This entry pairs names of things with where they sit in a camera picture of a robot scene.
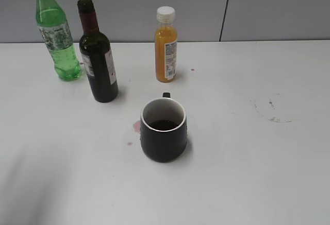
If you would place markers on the black mug white interior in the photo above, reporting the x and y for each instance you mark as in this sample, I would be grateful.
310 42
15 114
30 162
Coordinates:
163 129

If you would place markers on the dark red wine bottle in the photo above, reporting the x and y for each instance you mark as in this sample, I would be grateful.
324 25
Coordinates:
97 56

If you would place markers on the orange juice bottle white cap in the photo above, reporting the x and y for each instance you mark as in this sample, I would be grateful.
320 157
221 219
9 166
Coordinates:
165 44

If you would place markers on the green plastic soda bottle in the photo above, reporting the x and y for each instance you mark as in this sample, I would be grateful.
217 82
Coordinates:
55 31

